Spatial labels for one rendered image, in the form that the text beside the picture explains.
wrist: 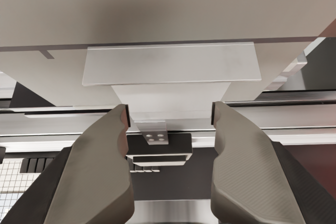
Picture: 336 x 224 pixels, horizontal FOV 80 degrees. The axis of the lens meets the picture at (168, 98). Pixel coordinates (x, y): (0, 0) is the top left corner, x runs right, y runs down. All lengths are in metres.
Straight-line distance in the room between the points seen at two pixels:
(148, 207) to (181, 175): 0.50
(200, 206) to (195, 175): 0.50
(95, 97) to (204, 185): 0.57
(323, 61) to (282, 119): 0.23
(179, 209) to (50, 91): 0.14
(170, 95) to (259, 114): 0.33
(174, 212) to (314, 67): 0.58
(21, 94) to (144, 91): 0.13
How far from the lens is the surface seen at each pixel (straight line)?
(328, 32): 0.38
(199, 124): 0.43
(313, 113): 0.53
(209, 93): 0.16
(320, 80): 0.67
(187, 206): 0.19
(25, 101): 0.23
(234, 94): 0.18
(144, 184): 0.69
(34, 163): 0.67
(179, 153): 0.37
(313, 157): 0.83
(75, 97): 0.18
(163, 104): 0.18
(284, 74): 0.23
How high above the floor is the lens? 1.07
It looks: 22 degrees down
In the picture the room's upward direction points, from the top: 179 degrees clockwise
